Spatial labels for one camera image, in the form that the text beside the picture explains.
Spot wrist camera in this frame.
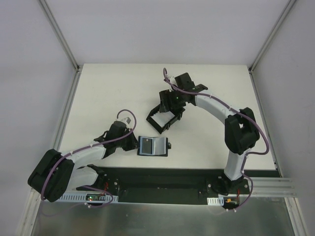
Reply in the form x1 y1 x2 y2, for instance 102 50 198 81
121 117 131 126
168 76 176 84

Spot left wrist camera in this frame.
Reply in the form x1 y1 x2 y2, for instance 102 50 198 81
121 117 131 126

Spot white cable duct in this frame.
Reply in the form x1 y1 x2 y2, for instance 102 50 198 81
57 193 119 204
207 196 224 206

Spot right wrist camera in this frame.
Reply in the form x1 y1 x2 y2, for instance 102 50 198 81
168 76 176 84

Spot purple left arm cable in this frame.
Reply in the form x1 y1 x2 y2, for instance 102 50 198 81
40 110 137 201

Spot left white cable duct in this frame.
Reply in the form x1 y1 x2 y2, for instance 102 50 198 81
57 193 119 204

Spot black leather card holder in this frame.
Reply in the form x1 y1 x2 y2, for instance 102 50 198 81
137 136 172 157

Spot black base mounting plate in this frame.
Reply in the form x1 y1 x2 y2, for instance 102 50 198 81
76 166 281 205

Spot black plastic card tray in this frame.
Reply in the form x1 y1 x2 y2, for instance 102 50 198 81
146 105 185 134

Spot right aluminium frame post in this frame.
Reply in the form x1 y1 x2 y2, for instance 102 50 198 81
248 0 298 74

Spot aluminium front frame rail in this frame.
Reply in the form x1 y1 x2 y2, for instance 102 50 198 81
252 177 297 198

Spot left aluminium frame post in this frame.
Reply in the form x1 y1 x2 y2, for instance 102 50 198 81
37 0 80 71

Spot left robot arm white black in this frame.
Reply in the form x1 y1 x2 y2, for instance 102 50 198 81
28 117 137 202

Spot aluminium frame post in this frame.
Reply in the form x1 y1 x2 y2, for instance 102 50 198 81
37 0 80 71
248 0 298 74

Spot right white cable duct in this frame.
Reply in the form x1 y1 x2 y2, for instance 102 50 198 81
207 196 224 206

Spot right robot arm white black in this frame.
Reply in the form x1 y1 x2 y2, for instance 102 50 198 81
159 70 260 196

